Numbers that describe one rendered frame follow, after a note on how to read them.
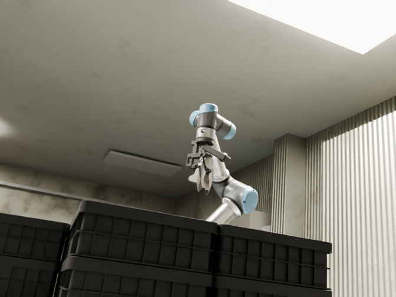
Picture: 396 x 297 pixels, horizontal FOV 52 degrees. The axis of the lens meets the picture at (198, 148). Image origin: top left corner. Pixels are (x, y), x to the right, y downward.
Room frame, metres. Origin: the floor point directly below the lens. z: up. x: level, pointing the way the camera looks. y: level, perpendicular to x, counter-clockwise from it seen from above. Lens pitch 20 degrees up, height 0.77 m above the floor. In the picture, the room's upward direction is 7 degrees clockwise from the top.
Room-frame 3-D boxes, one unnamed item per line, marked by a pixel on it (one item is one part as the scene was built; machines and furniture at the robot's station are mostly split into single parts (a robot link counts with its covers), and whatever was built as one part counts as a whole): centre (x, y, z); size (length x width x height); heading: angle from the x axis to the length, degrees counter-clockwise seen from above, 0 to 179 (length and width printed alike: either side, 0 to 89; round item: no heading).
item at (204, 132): (1.49, -0.02, 1.37); 0.08 x 0.08 x 0.05
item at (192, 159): (1.50, -0.02, 1.29); 0.09 x 0.08 x 0.12; 59
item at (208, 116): (1.50, -0.03, 1.45); 0.09 x 0.08 x 0.11; 138
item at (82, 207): (1.04, 0.13, 0.92); 0.40 x 0.30 x 0.02; 17
